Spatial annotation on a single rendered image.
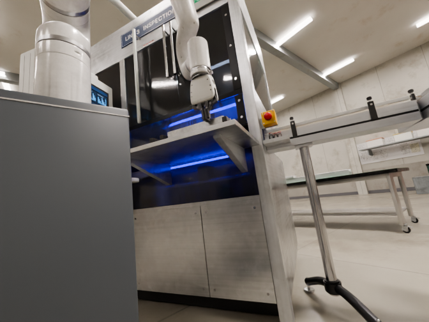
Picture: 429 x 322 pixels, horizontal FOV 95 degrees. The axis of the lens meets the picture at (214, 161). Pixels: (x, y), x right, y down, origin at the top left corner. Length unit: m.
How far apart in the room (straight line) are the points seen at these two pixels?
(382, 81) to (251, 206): 9.08
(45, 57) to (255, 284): 1.17
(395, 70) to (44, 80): 9.77
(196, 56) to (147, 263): 1.24
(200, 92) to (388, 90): 9.15
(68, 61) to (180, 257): 1.08
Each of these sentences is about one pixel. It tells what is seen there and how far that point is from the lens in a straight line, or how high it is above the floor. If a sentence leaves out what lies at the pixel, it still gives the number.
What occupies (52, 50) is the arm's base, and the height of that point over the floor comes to 1.01.
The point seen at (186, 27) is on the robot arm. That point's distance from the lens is 0.94.
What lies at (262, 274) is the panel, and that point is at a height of 0.22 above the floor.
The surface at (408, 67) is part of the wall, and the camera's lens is 9.82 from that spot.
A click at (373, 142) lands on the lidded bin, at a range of 8.89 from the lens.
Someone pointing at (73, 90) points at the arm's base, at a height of 0.92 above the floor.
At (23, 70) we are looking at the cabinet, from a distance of 1.59.
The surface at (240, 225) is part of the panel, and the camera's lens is 1.10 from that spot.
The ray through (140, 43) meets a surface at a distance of 1.87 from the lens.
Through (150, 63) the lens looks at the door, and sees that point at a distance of 1.71.
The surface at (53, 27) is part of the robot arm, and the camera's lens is 0.71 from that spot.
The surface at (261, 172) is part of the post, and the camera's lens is 1.06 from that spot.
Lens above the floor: 0.62
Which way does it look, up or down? 10 degrees up
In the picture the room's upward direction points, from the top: 7 degrees counter-clockwise
